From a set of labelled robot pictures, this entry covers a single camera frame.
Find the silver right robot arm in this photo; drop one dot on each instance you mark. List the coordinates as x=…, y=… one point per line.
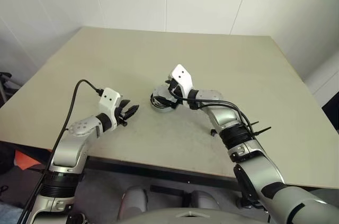
x=225, y=118

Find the dark metal stand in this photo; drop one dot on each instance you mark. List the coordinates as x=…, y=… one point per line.
x=6, y=82

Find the silver robot torso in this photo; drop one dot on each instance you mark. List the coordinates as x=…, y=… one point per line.
x=190, y=216

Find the black table frame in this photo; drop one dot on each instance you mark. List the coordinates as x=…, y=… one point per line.
x=159, y=169

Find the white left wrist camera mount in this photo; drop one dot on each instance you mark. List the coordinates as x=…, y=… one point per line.
x=108, y=99

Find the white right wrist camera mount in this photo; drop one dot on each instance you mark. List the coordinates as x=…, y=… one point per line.
x=181, y=75

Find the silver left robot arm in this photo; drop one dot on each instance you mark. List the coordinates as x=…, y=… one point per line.
x=70, y=147

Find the round silver motor lid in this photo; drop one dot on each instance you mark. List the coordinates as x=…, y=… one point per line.
x=162, y=91

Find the orange sheet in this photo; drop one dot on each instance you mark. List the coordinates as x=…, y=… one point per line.
x=29, y=161

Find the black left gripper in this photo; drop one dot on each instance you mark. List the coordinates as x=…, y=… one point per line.
x=121, y=114

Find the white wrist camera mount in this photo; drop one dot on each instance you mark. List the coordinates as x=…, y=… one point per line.
x=181, y=75
x=108, y=99

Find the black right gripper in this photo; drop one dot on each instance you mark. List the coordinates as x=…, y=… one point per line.
x=173, y=87

